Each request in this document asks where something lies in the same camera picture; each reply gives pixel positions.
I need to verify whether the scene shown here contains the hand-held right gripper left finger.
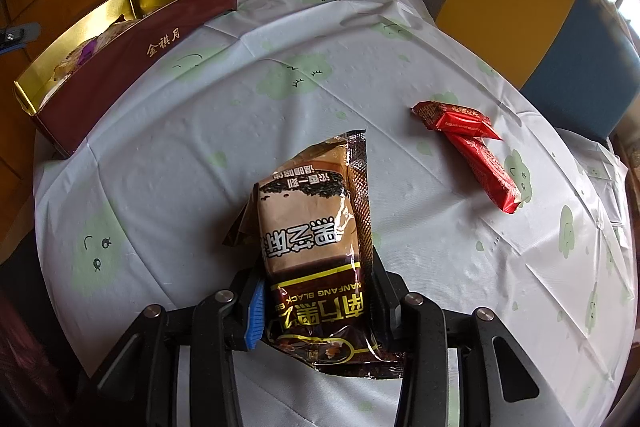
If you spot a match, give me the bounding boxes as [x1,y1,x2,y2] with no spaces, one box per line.
[92,269,267,427]

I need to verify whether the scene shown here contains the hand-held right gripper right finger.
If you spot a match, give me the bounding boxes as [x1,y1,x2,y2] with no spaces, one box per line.
[371,247,545,427]

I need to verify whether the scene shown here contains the brown and tan snack packet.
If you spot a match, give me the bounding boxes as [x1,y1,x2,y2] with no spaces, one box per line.
[222,129,407,381]

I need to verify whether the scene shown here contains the maroon box with gold lining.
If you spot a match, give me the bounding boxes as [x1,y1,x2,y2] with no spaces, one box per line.
[13,0,239,158]

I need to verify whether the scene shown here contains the long red snack bar packet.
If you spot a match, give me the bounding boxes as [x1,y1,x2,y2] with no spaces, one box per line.
[442,132,525,214]

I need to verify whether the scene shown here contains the pale green printed tablecloth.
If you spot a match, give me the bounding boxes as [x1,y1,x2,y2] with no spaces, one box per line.
[32,0,636,427]

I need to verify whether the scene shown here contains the orange-red snack bar packet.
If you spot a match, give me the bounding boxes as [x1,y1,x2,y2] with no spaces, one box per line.
[411,101,503,142]

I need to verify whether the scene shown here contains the dark red cloth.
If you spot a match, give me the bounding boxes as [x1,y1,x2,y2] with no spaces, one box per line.
[0,297,68,427]

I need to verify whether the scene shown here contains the grey yellow blue chair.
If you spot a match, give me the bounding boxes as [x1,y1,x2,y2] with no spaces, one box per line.
[340,0,640,144]

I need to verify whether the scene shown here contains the blue and black object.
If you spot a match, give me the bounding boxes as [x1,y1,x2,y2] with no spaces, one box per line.
[0,23,41,54]

